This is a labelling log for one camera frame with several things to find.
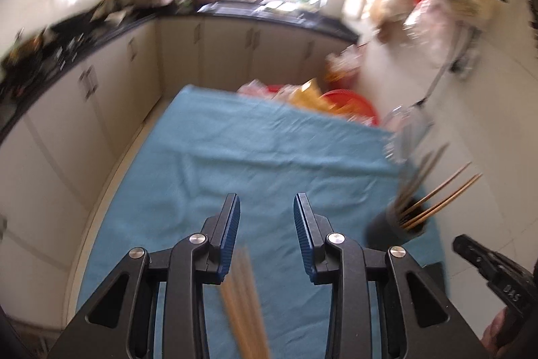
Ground yellow plastic bag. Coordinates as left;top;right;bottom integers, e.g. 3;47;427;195
290;79;337;113

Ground pink hanging plastic bag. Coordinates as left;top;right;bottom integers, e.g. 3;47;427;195
403;0;467;67

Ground tan wooden chopstick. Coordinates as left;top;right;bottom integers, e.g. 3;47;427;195
397;143;450;208
399;161;473;214
399;151;435;202
401;173;483;229

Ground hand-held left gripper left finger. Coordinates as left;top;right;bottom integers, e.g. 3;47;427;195
50;193;241;359

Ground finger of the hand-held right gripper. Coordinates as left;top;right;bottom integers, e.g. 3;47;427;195
453;235;501;280

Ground clear orange plastic bag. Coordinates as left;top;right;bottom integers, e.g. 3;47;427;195
325;45;364;88

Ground black countertop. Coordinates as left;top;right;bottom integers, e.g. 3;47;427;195
0;1;358;141

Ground row of wooden chopsticks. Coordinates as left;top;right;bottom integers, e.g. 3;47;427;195
219;247;270;359

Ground person's right hand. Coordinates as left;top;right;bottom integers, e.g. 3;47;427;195
480;306;538;359

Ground beige base cabinets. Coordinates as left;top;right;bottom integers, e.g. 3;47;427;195
0;16;354;326

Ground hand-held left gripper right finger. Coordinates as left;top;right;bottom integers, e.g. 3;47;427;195
293;193;490;359

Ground blue tablecloth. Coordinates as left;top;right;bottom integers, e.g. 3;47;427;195
76;85;446;359

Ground red plastic basin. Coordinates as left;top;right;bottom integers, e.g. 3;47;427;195
265;85;381;128

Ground clear glass pitcher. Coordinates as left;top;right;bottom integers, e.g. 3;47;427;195
383;100;433;166

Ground black chopstick holder cup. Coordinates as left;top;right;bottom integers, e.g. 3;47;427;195
365;197;429;252

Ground black cable with plug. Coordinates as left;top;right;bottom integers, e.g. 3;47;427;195
414;27;484;111

